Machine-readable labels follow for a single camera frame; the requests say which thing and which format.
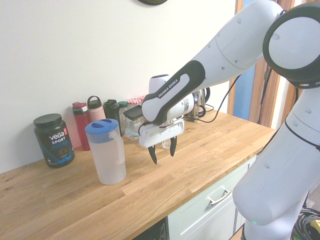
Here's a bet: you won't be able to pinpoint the wooden door frame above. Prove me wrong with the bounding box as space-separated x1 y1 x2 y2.
234 0 297 130

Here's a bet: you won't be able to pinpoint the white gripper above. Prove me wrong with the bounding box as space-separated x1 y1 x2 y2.
138 118 186 165

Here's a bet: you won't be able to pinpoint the pink bottle with black cap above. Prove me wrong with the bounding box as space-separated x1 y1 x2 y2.
86 95 107 124

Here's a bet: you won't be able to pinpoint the white cabinet drawer front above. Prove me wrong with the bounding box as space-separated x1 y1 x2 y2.
166 159 254 240

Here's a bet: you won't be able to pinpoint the coiled black cables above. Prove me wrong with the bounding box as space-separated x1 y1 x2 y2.
292 208 320 240

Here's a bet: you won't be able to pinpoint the silver drawer handle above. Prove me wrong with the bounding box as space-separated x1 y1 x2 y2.
206 187 232 206

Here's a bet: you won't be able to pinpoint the black cable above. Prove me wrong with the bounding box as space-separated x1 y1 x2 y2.
183 74 243 124

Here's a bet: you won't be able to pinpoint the red and white cloth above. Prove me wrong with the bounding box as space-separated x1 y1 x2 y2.
126 95 147 106

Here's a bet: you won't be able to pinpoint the black Vega protein tub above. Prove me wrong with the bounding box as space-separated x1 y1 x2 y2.
33 113 76 169

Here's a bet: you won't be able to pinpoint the glass container with black lid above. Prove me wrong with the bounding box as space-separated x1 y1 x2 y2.
123 117 144 142

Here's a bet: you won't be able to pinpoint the black round wall object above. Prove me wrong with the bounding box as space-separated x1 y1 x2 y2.
137 0 170 6

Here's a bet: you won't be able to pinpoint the translucent pitcher with blue lid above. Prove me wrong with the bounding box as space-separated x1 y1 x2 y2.
84 118 127 186

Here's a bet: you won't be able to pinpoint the black shaker bottle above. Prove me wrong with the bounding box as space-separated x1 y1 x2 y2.
103 99 123 137

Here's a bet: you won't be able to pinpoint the clear bottle with green lid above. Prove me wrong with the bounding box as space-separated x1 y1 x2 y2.
117 100 130 136

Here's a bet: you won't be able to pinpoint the black under-counter appliance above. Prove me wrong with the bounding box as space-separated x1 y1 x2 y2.
129 216 169 240

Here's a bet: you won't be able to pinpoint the red water bottle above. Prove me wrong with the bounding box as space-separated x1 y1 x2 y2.
71 101 92 152

